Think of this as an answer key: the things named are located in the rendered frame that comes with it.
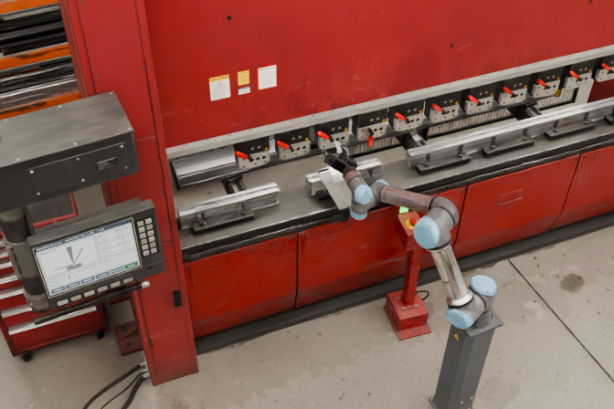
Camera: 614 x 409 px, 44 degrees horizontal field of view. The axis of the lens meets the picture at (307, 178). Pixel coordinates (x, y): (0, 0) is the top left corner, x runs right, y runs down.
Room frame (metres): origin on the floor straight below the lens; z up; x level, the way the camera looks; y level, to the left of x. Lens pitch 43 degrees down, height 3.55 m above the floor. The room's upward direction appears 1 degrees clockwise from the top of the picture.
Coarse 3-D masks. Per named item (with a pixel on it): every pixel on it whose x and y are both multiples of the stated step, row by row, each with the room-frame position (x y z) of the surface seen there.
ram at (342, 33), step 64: (192, 0) 2.58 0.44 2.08; (256, 0) 2.67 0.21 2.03; (320, 0) 2.78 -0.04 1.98; (384, 0) 2.89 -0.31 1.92; (448, 0) 3.01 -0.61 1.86; (512, 0) 3.13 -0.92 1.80; (576, 0) 3.27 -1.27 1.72; (192, 64) 2.57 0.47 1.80; (256, 64) 2.67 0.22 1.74; (320, 64) 2.78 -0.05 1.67; (384, 64) 2.90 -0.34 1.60; (448, 64) 3.03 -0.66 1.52; (512, 64) 3.17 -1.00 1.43; (192, 128) 2.56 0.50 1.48
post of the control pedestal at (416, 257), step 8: (408, 256) 2.72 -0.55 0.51; (416, 256) 2.68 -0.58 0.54; (408, 264) 2.70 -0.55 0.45; (416, 264) 2.69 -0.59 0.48; (408, 272) 2.69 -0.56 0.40; (416, 272) 2.69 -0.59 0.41; (408, 280) 2.68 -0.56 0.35; (416, 280) 2.69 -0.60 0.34; (408, 288) 2.68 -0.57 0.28; (408, 296) 2.68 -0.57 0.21; (408, 304) 2.68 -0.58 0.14
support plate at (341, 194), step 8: (320, 176) 2.79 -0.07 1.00; (328, 176) 2.79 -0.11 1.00; (328, 184) 2.73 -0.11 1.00; (336, 184) 2.73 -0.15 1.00; (344, 184) 2.73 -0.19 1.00; (328, 192) 2.69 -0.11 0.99; (336, 192) 2.68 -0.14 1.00; (344, 192) 2.68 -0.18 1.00; (336, 200) 2.62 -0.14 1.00; (344, 200) 2.62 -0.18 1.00; (344, 208) 2.57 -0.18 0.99
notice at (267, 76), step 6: (270, 66) 2.69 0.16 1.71; (276, 66) 2.70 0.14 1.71; (258, 72) 2.67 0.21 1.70; (264, 72) 2.68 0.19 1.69; (270, 72) 2.69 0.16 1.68; (276, 72) 2.70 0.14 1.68; (258, 78) 2.67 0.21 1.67; (264, 78) 2.68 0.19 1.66; (270, 78) 2.69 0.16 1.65; (276, 78) 2.70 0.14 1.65; (258, 84) 2.67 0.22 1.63; (264, 84) 2.68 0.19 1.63; (270, 84) 2.69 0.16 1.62; (276, 84) 2.70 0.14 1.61
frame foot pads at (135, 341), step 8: (120, 296) 2.80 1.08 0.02; (128, 296) 2.80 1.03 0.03; (120, 328) 2.57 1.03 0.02; (128, 328) 2.57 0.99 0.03; (136, 328) 2.53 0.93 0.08; (120, 336) 2.52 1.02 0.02; (128, 336) 2.51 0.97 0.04; (136, 336) 2.52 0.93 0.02; (120, 344) 2.46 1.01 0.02; (128, 344) 2.45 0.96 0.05; (136, 344) 2.46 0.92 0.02; (128, 352) 2.41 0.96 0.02
